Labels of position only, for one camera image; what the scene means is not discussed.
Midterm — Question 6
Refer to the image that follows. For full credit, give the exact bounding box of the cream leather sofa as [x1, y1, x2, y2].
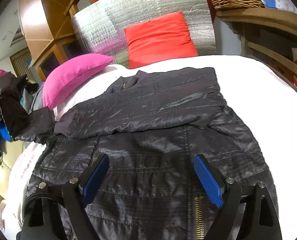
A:
[0, 140, 25, 199]

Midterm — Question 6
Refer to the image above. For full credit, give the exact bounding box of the white bed cover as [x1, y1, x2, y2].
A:
[2, 55, 297, 239]

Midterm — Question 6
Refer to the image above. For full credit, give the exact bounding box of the wooden shelf unit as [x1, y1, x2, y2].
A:
[216, 8, 297, 92]

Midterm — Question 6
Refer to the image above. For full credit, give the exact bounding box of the grey garment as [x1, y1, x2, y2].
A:
[20, 83, 44, 114]

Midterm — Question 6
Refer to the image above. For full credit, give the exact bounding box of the black quilted puffer jacket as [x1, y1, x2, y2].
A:
[19, 67, 277, 239]

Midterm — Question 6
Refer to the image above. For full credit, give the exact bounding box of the red pillow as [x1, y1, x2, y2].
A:
[124, 11, 198, 69]

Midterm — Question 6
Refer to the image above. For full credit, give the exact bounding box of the magenta pillow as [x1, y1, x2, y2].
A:
[43, 53, 115, 110]

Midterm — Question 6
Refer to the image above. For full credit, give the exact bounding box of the silver foil insulation sheet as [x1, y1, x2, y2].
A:
[71, 0, 216, 67]

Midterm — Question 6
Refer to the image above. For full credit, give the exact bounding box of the wooden cabinet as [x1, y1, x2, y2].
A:
[18, 0, 87, 81]

